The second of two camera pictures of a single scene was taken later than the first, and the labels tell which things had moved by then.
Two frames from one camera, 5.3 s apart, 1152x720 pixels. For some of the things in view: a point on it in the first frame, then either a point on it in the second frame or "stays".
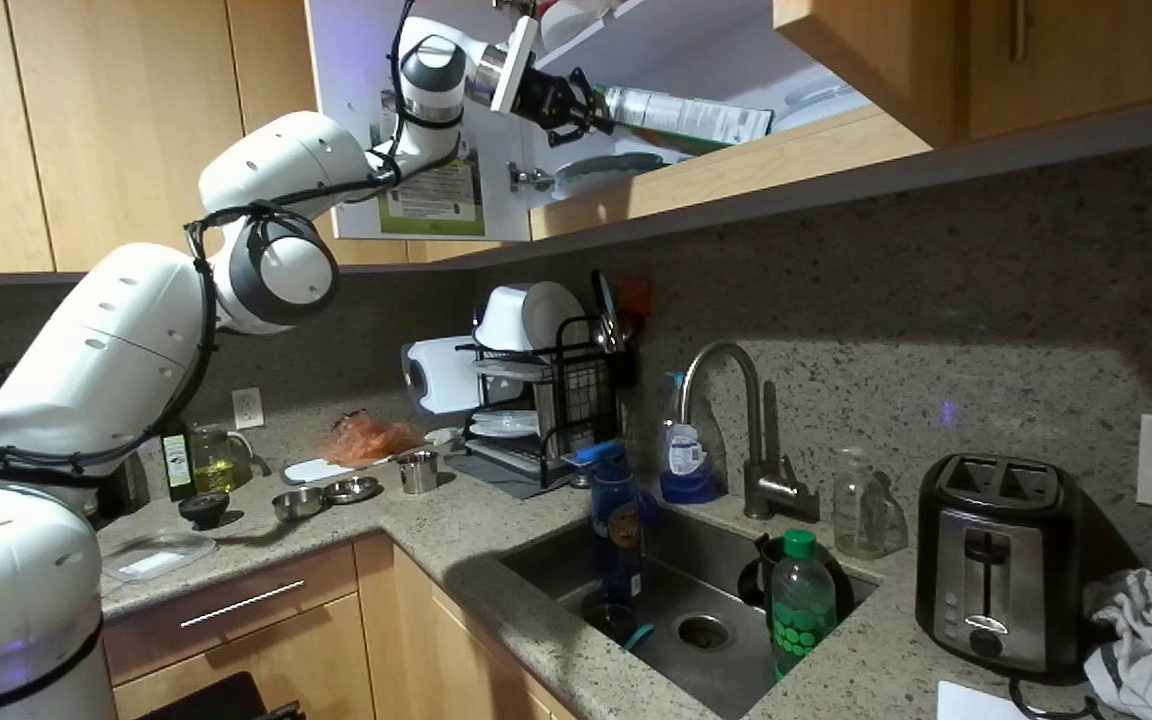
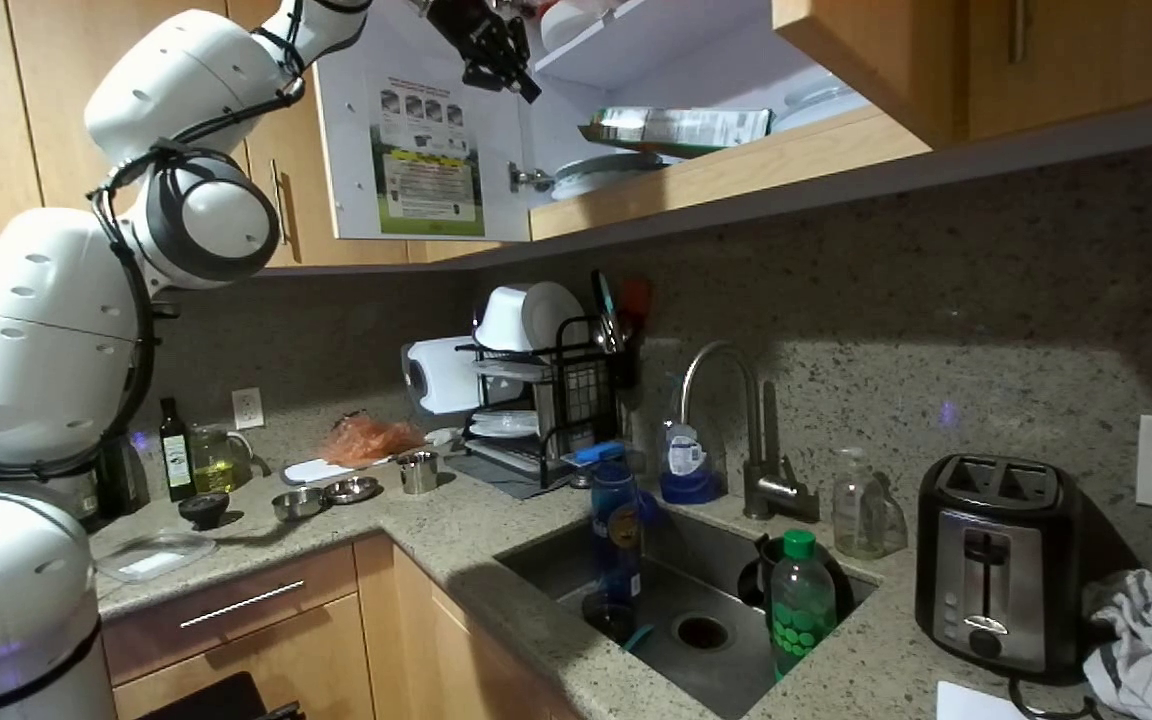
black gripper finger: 575,131 → 483,73
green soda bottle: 800,603 stays
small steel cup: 417,474 stays
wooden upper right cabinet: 957,69 stays
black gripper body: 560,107 → 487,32
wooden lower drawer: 159,628 stays
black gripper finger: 584,89 → 516,73
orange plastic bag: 357,438 stays
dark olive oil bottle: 183,465 stays
